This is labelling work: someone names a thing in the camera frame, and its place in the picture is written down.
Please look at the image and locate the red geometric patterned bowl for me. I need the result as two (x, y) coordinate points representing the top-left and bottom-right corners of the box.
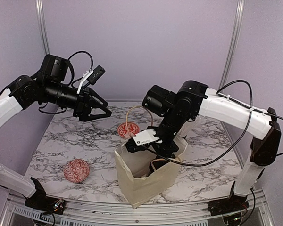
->
(63, 159), (90, 183)

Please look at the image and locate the red floral small bowl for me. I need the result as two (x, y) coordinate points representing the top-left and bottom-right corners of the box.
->
(117, 122), (140, 139)

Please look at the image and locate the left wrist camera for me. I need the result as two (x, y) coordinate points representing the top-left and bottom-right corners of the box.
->
(76, 65), (106, 94)

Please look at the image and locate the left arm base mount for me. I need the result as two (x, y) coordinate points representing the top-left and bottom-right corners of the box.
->
(25, 177), (66, 215)

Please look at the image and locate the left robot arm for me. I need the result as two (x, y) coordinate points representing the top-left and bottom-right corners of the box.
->
(0, 54), (112, 128)

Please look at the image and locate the black plastic cup lid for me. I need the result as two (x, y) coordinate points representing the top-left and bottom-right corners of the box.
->
(149, 158), (169, 173)

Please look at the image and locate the aluminium front rail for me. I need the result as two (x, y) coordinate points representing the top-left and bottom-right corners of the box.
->
(0, 188), (275, 226)

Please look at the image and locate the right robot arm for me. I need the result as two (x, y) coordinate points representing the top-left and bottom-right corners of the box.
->
(142, 81), (282, 211)

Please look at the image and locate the beige paper bag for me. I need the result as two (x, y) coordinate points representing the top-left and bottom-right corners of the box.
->
(114, 139), (180, 209)

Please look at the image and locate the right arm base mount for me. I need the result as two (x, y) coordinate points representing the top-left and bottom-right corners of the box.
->
(208, 182), (250, 216)

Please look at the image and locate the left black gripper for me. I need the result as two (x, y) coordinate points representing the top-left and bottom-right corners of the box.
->
(43, 79), (112, 121)

